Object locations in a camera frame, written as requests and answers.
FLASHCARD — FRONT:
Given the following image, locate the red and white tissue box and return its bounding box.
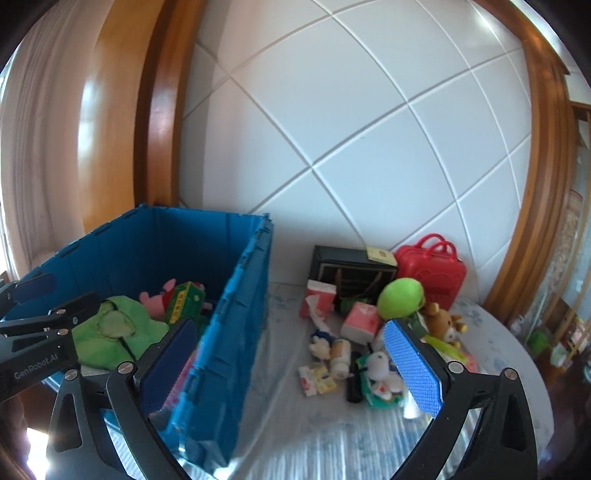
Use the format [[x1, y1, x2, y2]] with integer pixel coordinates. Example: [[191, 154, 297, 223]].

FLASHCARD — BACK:
[[299, 279, 338, 324]]

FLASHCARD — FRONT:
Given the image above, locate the black cylinder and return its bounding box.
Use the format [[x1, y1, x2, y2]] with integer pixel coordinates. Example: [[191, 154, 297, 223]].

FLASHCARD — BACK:
[[347, 351, 363, 403]]

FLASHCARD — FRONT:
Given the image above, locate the red and white packet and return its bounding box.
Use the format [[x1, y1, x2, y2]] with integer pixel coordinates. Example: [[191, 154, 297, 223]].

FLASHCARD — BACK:
[[298, 366, 319, 397]]

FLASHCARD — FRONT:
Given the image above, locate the green box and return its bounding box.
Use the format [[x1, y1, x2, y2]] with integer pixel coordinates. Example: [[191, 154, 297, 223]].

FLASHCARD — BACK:
[[165, 281, 204, 326]]

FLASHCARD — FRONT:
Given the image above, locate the green pouch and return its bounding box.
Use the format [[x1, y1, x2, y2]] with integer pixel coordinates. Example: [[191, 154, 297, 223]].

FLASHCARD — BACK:
[[362, 369, 407, 409]]

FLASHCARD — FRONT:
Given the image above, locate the glossy wooden panel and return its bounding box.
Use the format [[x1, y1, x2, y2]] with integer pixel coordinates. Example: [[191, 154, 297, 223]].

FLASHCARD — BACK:
[[83, 0, 162, 232]]

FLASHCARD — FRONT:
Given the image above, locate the green frog plush cloth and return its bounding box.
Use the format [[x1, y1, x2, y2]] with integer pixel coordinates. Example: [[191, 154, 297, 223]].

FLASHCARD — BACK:
[[71, 295, 171, 370]]

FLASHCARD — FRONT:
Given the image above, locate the yellow packet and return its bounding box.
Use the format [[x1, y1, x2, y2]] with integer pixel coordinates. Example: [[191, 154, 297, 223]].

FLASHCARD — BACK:
[[310, 362, 338, 394]]

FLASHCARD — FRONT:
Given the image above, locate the small pink tissue pack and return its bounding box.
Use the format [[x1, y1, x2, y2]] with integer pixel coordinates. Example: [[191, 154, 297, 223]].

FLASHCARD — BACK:
[[341, 301, 382, 343]]

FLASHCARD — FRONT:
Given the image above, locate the brown bear plush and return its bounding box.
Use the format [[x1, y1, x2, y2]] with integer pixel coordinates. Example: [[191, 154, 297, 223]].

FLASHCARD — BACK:
[[421, 302, 468, 349]]

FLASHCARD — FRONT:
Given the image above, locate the blue plastic storage crate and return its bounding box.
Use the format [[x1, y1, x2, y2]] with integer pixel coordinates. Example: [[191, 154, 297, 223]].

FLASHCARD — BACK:
[[21, 204, 274, 476]]

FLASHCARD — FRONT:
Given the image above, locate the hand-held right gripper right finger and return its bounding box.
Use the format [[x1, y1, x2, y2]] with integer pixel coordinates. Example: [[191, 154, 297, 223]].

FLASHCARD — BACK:
[[384, 318, 539, 480]]

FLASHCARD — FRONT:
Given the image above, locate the pink pig plush red dress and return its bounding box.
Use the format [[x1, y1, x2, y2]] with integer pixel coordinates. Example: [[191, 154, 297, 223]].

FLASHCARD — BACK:
[[140, 278, 207, 319]]

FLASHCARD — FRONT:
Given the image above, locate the white pill bottle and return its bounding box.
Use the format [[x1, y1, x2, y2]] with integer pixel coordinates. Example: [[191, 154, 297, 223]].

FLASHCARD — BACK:
[[329, 338, 352, 380]]

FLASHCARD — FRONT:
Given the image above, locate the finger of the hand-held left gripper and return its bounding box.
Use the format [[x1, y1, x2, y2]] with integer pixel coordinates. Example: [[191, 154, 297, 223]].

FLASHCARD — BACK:
[[0, 291, 100, 344], [0, 272, 57, 309]]

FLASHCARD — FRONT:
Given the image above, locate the red toy suitcase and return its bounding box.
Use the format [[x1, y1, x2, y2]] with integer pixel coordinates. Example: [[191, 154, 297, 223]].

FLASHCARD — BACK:
[[393, 233, 467, 311]]

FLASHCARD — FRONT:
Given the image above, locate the black gift box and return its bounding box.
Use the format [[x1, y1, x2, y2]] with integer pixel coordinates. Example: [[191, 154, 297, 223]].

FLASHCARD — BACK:
[[310, 244, 399, 315]]

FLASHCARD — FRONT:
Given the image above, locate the wooden frame pillar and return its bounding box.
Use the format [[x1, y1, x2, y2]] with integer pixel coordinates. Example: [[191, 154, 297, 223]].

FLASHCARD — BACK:
[[480, 0, 573, 315], [134, 0, 204, 208]]

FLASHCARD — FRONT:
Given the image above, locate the white curtain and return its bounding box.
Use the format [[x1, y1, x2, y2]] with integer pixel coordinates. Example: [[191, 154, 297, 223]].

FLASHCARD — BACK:
[[0, 14, 107, 278]]

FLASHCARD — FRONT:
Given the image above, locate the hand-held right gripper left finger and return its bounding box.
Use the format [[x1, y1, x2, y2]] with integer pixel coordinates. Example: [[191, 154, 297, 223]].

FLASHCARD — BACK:
[[44, 316, 199, 480]]

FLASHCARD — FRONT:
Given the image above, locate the small white and blue plush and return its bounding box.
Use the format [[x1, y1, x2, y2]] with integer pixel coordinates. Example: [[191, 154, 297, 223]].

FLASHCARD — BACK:
[[308, 329, 334, 361]]

